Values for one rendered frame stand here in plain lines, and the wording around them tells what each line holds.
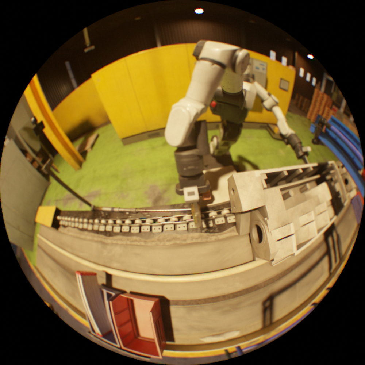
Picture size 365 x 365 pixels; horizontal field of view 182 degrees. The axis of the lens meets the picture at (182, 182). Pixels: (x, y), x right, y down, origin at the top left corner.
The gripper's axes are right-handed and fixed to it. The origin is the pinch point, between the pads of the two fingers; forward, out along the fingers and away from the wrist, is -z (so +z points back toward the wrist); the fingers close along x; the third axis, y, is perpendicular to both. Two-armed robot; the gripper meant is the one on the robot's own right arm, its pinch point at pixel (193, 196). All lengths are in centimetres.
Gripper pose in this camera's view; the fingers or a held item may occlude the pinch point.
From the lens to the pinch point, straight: 43.2
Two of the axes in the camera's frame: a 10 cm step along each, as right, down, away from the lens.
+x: 9.9, -1.4, -0.5
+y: -0.2, -5.0, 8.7
